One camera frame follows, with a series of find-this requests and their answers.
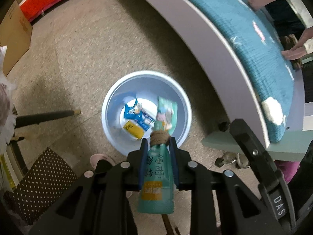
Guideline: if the teal pouch bag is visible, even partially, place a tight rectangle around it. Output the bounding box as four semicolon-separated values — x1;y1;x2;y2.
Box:
136;124;176;214

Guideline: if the yellow paper cup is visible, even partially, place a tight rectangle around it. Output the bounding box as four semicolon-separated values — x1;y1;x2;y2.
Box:
123;120;145;139

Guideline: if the blue white medicine box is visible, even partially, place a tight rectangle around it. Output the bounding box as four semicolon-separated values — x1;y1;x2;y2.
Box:
124;99;155;132

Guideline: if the magenta stool cushion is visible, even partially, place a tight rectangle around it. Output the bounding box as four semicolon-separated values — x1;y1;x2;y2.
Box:
274;160;300;183

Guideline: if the pink slipper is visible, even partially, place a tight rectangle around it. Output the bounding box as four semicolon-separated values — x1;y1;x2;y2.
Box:
90;153;116;170

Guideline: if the light blue plastic basin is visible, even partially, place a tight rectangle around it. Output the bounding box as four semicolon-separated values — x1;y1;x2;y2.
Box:
101;70;192;156

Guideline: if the black polka dot chair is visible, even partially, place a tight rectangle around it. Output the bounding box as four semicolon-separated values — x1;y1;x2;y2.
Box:
11;148;77;225

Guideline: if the teal bed mattress cover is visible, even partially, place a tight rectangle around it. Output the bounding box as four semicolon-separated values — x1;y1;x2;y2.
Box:
189;0;294;143

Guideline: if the grey checkered tablecloth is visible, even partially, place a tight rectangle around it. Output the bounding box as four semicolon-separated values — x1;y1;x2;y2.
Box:
0;46;16;154

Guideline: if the cream hanging sweater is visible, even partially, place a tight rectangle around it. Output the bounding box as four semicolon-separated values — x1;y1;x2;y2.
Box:
248;0;312;60

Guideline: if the brown cardboard box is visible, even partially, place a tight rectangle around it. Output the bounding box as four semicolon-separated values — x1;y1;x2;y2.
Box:
1;1;32;75

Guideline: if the teal bunk bed frame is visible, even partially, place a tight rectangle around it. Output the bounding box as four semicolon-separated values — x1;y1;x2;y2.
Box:
146;0;312;161

